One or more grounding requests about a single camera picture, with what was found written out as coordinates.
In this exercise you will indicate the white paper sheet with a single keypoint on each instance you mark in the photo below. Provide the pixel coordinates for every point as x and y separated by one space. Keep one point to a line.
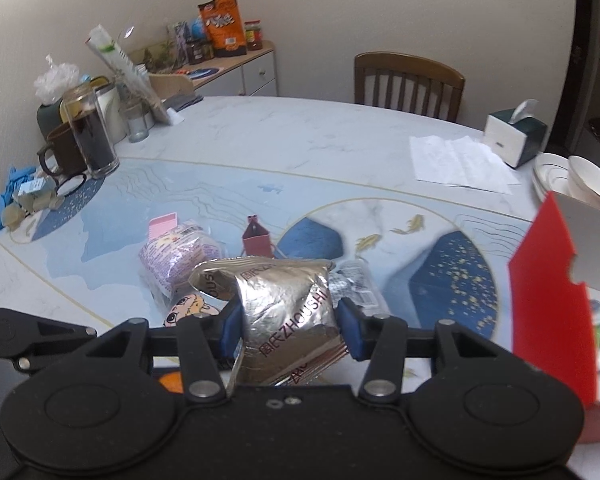
455 162

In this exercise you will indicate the white bowl with gold rim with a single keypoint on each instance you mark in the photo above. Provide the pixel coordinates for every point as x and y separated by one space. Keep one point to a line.
592 182

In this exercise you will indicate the green and white tissue box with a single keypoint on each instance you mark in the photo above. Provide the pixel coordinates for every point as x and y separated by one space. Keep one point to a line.
505 137

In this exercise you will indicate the dark wooden slatted chair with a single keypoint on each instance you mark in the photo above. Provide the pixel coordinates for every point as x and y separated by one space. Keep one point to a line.
405 62

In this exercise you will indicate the white plate with gold rim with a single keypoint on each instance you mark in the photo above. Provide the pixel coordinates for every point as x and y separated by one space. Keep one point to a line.
550 172

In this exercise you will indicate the silver foil snack packet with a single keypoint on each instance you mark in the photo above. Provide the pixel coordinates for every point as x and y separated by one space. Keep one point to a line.
280 310

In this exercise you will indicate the glass jar with dark liquid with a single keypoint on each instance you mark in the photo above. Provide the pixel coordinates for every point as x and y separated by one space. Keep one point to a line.
92 140

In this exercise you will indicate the white marble patterned desktop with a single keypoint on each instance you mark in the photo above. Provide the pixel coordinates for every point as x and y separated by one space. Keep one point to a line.
305 135

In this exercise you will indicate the white and wood low cabinet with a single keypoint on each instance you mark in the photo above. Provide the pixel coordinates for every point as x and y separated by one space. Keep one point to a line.
257 77

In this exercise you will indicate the white kettle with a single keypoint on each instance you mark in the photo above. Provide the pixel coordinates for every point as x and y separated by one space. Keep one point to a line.
111 110

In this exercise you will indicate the red jar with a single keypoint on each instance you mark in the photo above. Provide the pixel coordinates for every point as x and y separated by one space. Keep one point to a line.
253 37

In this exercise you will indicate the small beige packet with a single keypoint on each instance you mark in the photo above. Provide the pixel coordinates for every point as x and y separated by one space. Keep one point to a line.
15 216

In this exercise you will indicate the dark green canister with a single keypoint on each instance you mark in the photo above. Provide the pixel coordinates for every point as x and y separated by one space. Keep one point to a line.
47 120

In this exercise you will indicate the blue cloth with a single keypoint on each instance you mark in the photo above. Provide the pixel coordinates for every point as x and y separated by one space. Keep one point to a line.
12 185

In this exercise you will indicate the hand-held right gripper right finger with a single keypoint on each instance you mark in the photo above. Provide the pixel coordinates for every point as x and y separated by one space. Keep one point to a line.
354 332

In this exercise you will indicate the orange snack bag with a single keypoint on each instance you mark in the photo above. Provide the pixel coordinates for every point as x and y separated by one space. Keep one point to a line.
222 27

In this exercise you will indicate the pink paper card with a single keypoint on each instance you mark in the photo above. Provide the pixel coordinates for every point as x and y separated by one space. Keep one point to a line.
162 225

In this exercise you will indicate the red and white cardboard box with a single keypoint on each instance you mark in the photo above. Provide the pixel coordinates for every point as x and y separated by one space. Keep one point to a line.
550 310

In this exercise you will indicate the glass plant tank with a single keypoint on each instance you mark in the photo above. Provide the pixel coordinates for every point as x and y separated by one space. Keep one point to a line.
155 57

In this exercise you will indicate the small drinking glass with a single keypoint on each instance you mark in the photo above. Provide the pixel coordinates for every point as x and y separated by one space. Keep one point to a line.
136 127

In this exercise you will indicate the long green and white bag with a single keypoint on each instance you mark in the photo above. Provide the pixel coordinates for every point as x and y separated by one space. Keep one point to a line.
125 67

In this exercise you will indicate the brown mug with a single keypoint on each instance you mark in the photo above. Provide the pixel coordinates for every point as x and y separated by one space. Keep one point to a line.
62 152

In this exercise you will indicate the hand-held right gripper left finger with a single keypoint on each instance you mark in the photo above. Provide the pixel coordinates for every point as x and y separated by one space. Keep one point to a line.
232 327

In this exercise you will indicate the purple printed snack packet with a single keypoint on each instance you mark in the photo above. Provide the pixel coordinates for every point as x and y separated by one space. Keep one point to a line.
172 260

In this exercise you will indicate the cartoon face plush doll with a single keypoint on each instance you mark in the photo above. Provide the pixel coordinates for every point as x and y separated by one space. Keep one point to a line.
190 307

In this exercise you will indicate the small blue and white packet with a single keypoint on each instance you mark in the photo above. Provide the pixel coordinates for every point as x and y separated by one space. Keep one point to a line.
32 189

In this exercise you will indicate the blue round mat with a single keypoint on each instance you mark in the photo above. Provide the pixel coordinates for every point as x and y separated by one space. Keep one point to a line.
202 72

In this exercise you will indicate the clear plastic bag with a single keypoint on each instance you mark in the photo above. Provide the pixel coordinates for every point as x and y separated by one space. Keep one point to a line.
55 80

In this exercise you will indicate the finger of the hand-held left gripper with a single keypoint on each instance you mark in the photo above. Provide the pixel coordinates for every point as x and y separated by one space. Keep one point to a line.
25 332

